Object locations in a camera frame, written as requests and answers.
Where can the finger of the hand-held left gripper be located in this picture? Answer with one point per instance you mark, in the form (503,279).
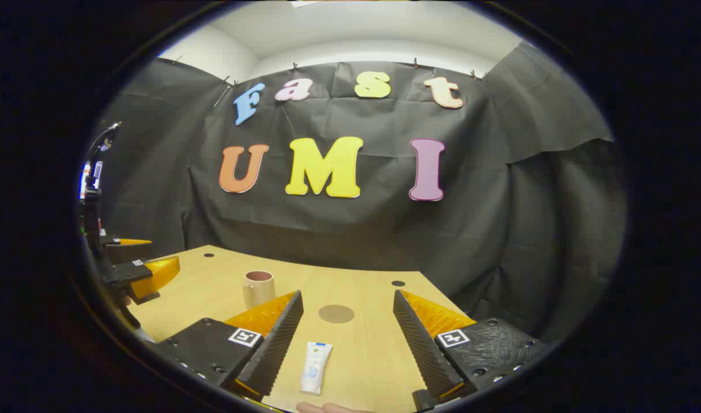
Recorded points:
(155,275)
(127,249)

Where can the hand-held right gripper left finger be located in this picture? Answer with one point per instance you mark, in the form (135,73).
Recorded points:
(276,350)

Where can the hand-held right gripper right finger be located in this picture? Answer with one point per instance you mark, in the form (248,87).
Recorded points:
(422,350)

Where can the white toothpaste tube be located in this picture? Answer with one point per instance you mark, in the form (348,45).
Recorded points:
(315,370)

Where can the beige cup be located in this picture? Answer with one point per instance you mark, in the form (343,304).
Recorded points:
(261,293)

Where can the round brown coaster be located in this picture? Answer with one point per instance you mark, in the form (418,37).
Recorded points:
(336,314)

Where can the wooden desktop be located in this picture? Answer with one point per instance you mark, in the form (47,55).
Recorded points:
(362,355)

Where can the black backdrop cloth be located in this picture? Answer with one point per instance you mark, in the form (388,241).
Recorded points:
(499,201)

